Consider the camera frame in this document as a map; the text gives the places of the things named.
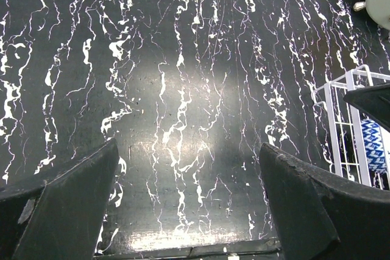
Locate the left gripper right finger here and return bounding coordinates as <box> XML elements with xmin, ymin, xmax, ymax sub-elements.
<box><xmin>259</xmin><ymin>143</ymin><xmax>389</xmax><ymax>259</ymax></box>

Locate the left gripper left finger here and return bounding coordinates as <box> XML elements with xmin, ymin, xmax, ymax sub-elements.
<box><xmin>1</xmin><ymin>139</ymin><xmax>119</xmax><ymax>259</ymax></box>

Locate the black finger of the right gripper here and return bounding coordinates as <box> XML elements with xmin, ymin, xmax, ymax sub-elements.
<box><xmin>343</xmin><ymin>83</ymin><xmax>390</xmax><ymax>132</ymax></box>

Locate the dark blue bowl underneath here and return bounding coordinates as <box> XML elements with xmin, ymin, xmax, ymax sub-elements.
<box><xmin>361</xmin><ymin>119</ymin><xmax>389</xmax><ymax>174</ymax></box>

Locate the white wire dish rack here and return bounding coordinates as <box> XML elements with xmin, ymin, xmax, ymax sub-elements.
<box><xmin>311</xmin><ymin>65</ymin><xmax>389</xmax><ymax>190</ymax></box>

